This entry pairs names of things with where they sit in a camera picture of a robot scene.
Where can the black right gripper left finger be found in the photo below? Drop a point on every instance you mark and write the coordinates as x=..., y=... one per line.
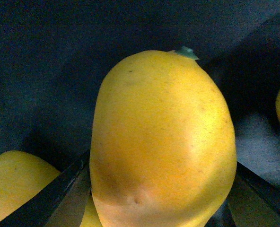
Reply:
x=60, y=204

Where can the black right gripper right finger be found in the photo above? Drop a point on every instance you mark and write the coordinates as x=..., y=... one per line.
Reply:
x=252, y=201

